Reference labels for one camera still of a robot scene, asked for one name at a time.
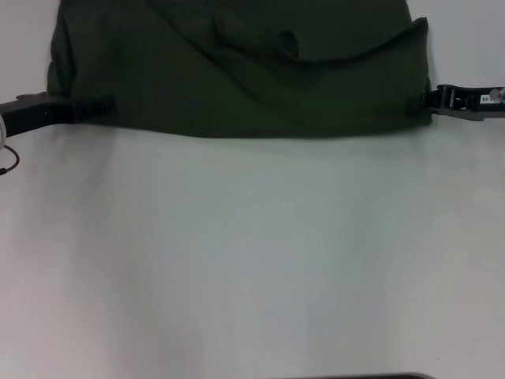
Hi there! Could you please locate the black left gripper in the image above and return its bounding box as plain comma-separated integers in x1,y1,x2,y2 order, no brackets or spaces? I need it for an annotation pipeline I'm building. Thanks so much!
0,91,117,139

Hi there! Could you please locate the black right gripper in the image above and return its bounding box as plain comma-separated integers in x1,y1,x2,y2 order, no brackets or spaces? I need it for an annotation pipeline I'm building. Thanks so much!
406,83,505,123

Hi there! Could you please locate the dark green FREE t-shirt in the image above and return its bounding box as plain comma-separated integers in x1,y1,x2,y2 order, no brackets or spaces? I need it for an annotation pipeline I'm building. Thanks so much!
46,0,436,140

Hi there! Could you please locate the dark left arm cable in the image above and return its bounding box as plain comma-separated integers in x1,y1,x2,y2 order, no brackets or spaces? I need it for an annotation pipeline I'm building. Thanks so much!
0,144,21,175

